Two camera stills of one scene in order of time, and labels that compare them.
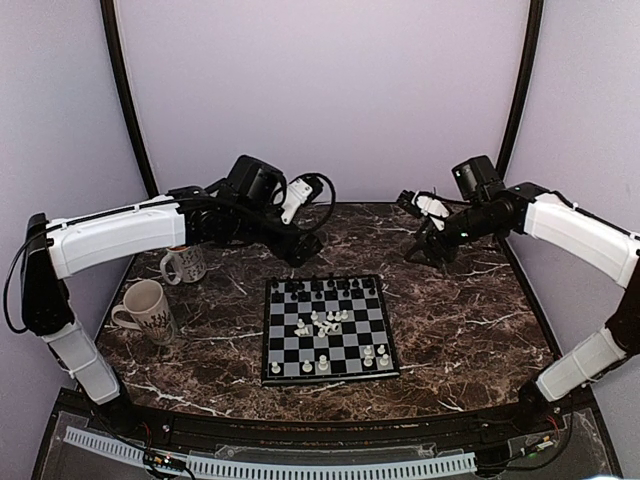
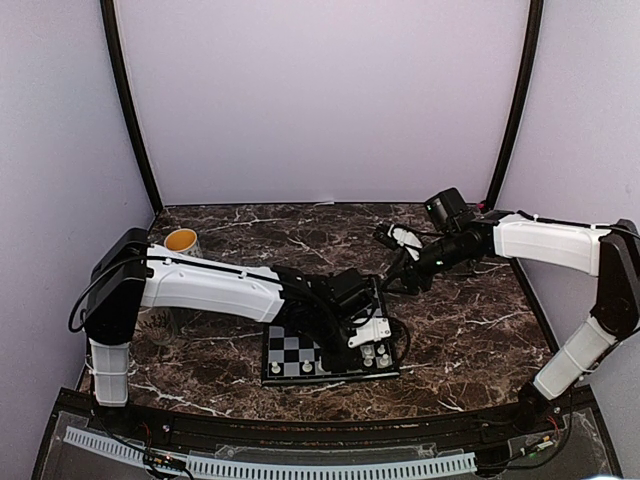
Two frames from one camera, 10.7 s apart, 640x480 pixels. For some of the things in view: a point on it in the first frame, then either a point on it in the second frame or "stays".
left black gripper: x=303 y=251 → x=332 y=363
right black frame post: x=528 y=83 stays
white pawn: x=307 y=367 stays
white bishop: x=368 y=360 stays
